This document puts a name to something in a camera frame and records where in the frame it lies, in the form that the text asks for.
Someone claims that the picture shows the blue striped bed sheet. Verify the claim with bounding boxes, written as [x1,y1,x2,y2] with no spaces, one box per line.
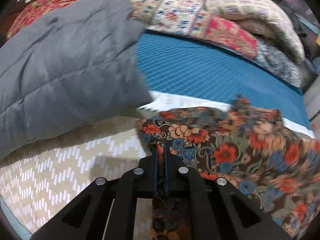
[137,31,310,128]

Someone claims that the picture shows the beige chevron bed cover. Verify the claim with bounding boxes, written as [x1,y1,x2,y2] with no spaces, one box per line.
[1,110,153,234]

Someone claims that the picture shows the cream printed folded comforter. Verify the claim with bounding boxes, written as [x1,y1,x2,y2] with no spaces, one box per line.
[205,0,305,64]

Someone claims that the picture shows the teal quilted mattress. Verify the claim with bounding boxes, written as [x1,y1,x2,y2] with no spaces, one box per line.
[0,197,32,240]

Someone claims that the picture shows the floral patterned garment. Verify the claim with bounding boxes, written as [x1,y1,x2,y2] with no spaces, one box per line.
[138,96,319,239]

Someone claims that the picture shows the grey quilted puffer jacket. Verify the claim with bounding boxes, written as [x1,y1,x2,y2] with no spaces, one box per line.
[1,0,152,157]

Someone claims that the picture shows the red floral quilt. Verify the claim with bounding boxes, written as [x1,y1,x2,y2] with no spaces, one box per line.
[6,0,156,41]

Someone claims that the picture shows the grey speckled blanket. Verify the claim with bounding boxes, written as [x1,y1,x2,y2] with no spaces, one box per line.
[253,37,303,88]

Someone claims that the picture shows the cream floral patchwork quilt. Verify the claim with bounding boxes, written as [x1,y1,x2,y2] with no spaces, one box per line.
[130,0,258,59]

